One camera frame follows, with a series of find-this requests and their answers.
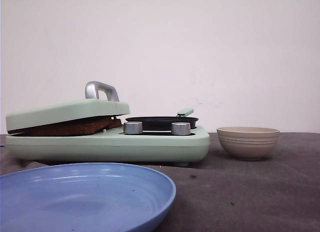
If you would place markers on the toast slice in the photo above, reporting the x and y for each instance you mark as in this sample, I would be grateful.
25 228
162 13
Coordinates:
113 123
84 126

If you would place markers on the breakfast maker hinged lid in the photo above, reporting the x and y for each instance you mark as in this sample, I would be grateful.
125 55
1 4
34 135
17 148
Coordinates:
100 100

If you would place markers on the beige ribbed bowl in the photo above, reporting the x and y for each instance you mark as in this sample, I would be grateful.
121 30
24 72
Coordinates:
248 143

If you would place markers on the mint green breakfast maker base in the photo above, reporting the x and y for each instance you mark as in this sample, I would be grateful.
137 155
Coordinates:
114 146

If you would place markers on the right silver knob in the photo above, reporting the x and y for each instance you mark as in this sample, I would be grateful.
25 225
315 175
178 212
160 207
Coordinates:
180 128

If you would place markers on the silver knob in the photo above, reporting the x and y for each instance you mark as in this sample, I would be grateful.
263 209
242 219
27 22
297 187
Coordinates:
180 128
133 128

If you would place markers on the left silver knob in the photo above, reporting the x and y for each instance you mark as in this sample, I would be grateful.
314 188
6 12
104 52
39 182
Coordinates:
133 128

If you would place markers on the blue plastic plate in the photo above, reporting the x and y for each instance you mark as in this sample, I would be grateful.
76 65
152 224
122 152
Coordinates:
86 197

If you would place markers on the black frying pan green handle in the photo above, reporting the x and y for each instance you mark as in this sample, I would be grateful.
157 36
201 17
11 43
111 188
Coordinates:
164 123

